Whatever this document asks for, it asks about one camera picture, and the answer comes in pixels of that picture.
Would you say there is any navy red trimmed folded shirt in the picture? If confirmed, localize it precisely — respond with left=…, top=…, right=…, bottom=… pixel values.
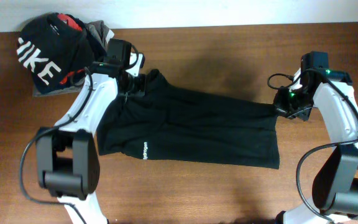
left=57, top=14, right=114, bottom=88

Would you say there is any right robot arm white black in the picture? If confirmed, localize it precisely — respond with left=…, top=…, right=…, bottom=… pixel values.
left=273, top=51, right=358, bottom=223

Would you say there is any black t-shirt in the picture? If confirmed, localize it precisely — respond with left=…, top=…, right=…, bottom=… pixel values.
left=96, top=69, right=280, bottom=169

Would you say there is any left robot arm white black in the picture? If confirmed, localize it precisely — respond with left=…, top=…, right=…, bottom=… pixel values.
left=33, top=39, right=146, bottom=223

